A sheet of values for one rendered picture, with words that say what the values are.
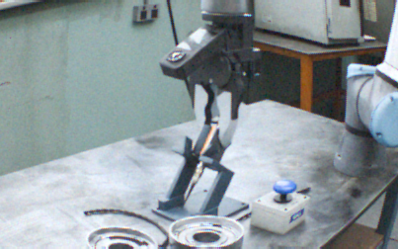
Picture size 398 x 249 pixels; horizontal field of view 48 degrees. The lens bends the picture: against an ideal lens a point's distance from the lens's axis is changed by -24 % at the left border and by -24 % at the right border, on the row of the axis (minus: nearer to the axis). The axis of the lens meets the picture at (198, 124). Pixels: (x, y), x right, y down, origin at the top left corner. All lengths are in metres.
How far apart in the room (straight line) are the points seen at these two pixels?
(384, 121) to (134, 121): 2.04
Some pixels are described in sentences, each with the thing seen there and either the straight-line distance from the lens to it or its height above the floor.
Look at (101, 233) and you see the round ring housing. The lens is 0.75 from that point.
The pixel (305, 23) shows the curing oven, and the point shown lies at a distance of 2.93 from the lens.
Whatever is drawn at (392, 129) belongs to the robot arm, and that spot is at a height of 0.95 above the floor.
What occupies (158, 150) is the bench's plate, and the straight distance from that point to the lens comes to 1.17.
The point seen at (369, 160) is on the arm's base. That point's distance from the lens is 1.07.
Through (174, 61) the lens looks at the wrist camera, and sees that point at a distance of 0.78.
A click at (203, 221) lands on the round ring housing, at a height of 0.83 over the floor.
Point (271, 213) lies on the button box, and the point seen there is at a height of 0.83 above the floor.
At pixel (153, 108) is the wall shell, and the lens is 2.85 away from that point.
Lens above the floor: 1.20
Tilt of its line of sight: 18 degrees down
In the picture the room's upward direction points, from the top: 1 degrees clockwise
